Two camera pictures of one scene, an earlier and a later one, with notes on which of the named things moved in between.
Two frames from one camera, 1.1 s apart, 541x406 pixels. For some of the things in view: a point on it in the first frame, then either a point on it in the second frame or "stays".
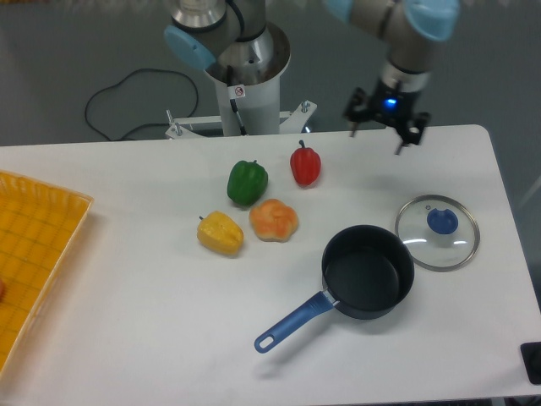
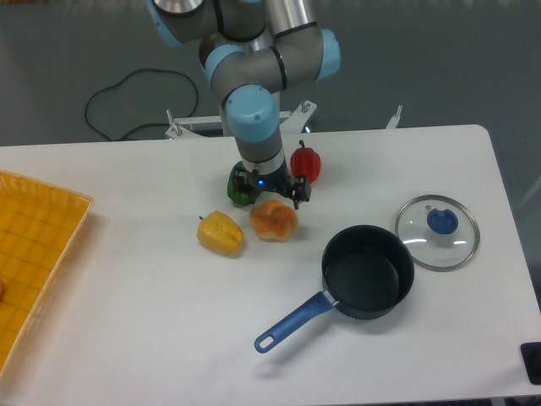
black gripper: x=390 y=103 → x=250 y=183
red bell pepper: x=306 y=164 stays
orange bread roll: x=272 y=220 stays
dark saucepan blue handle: x=367 y=273 stays
